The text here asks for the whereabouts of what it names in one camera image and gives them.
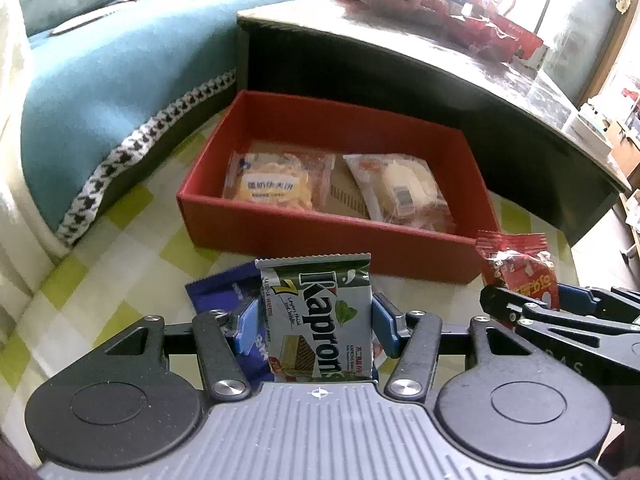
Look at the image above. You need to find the white knit blanket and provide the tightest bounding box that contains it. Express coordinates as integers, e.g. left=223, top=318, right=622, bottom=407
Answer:
left=0, top=0, right=66, bottom=311

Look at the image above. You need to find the wooden shelf unit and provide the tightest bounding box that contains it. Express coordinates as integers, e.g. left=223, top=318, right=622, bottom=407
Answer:
left=580, top=75, right=640, bottom=261

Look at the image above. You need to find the green white checked tablecloth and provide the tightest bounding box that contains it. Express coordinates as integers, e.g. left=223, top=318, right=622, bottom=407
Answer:
left=0, top=105, right=581, bottom=461

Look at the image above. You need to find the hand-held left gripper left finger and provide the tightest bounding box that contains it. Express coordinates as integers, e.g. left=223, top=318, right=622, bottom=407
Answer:
left=65, top=296, right=264, bottom=402

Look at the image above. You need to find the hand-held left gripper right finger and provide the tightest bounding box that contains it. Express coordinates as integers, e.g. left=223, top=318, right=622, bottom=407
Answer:
left=370, top=291, right=586, bottom=402

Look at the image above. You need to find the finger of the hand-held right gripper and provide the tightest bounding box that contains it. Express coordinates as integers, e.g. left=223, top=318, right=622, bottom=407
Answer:
left=480, top=284, right=566, bottom=331
left=557, top=282, right=640, bottom=313

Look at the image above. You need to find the blue cushion houndstooth trim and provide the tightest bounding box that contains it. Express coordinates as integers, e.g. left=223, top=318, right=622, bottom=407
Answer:
left=20, top=0, right=331, bottom=247

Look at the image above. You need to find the red candy packet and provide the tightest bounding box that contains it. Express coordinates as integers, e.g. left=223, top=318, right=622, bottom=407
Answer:
left=475, top=230, right=558, bottom=328

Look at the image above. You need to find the dark blue snack packet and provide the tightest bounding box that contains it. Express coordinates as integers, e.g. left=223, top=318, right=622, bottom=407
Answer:
left=185, top=261, right=273, bottom=383

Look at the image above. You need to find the red cardboard box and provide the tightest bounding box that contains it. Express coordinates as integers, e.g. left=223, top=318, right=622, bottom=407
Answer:
left=176, top=90, right=501, bottom=286

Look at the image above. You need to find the clear bread roll packet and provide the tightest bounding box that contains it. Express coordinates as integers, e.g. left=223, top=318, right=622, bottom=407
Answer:
left=344, top=152, right=456, bottom=233

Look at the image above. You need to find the green white wafer packet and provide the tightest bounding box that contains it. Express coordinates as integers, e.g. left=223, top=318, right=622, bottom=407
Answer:
left=255, top=252, right=376, bottom=383

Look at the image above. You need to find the yellow waffle packet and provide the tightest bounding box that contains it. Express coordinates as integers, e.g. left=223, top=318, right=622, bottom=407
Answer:
left=222, top=151, right=336, bottom=213

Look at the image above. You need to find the dark coffee table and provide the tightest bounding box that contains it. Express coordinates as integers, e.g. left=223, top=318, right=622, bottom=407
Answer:
left=236, top=0, right=633, bottom=247

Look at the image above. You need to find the red snack bag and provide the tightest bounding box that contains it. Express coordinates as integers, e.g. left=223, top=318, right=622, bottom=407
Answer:
left=440, top=7, right=521, bottom=61

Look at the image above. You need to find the red white carton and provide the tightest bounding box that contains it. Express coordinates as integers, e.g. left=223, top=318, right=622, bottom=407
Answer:
left=510, top=35, right=547, bottom=64

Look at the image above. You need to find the dark maroon cloth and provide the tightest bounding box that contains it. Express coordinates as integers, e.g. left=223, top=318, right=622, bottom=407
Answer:
left=0, top=435, right=38, bottom=480
left=600, top=425, right=640, bottom=480

